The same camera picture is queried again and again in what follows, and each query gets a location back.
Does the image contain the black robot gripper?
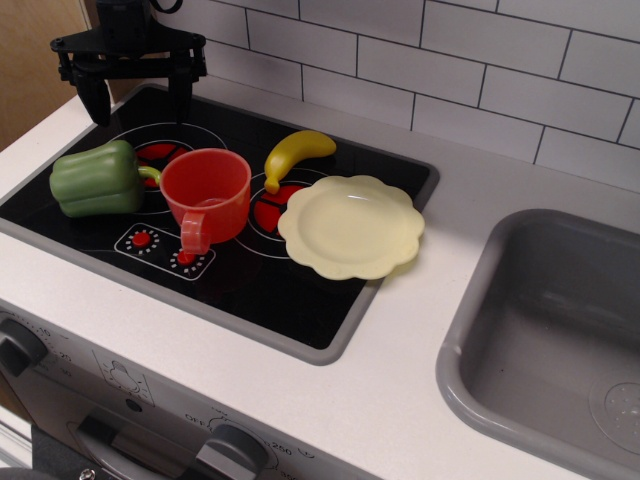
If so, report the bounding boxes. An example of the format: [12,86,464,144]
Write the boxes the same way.
[50,1,206,127]

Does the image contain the red plastic cup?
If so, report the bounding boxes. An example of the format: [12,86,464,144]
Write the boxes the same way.
[160,148,252,255]

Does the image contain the pale yellow scalloped plate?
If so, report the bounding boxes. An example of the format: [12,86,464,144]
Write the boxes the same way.
[278,175,425,280]

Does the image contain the green toy bell pepper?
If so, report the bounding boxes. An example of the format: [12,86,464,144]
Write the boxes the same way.
[49,140,161,218]

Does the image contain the wooden side panel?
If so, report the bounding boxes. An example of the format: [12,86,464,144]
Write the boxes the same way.
[1,1,87,148]

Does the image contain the yellow toy banana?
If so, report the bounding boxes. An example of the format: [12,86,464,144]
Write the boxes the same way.
[264,130,337,194]

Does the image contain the black toy stove top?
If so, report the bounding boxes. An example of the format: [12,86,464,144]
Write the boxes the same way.
[1,85,439,365]

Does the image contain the grey left oven knob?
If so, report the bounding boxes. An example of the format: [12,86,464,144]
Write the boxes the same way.
[1,318,48,377]

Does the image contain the grey oven knob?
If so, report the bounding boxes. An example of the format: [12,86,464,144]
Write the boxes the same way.
[1,318,48,377]
[196,424,269,480]

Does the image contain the grey right oven knob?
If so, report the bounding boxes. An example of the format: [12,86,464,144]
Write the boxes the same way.
[196,424,269,480]

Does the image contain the grey toy sink basin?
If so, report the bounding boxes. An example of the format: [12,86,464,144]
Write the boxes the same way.
[436,209,639,479]

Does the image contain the grey oven door handle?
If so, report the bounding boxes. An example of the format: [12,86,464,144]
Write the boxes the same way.
[73,417,208,479]

